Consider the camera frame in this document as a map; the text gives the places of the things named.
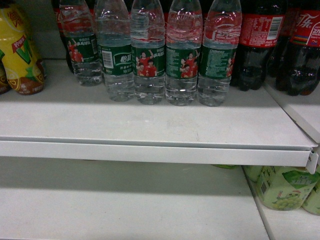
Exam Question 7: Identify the right water bottle green label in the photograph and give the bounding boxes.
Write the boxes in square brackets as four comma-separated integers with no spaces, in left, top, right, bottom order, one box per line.
[197,0,242,107]

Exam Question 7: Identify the yellow lemon tea bottle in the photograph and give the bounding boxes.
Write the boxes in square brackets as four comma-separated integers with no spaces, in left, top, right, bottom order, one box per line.
[0,0,45,95]

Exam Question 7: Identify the barcode label water bottle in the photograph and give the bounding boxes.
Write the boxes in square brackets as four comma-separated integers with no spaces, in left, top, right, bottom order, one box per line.
[94,0,135,102]

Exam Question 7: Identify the green drink bottle behind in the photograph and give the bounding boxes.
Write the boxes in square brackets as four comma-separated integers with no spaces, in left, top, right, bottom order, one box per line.
[242,165,263,183]

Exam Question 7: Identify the white metal shelf board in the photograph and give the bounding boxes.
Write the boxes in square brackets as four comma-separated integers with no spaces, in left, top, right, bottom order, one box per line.
[0,60,319,172]

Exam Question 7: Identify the far left water bottle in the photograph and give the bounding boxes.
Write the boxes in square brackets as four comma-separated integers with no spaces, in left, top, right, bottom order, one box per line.
[59,0,104,87]

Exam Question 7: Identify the green grape drink bottle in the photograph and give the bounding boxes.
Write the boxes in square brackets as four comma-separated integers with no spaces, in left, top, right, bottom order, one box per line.
[255,166,320,211]

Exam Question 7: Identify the right cola bottle red label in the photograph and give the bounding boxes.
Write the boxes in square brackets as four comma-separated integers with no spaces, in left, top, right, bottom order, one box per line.
[275,0,320,96]

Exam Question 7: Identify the hidden rear water bottle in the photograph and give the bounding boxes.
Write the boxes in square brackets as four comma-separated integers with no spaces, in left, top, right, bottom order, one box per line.
[165,0,203,106]

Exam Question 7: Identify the rear cola bottle left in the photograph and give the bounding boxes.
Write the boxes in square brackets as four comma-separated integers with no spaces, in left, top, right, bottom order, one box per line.
[51,0,74,74]

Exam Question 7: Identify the athletes label water bottle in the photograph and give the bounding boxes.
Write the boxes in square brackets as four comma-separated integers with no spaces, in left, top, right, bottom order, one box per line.
[130,0,166,105]

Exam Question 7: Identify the cola bottle red label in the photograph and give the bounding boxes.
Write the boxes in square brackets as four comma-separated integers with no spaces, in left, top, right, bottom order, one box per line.
[230,0,288,91]
[275,0,320,96]

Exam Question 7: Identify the brown tea bottle far left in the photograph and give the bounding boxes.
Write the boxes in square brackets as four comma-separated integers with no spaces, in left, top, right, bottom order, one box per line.
[0,62,12,95]

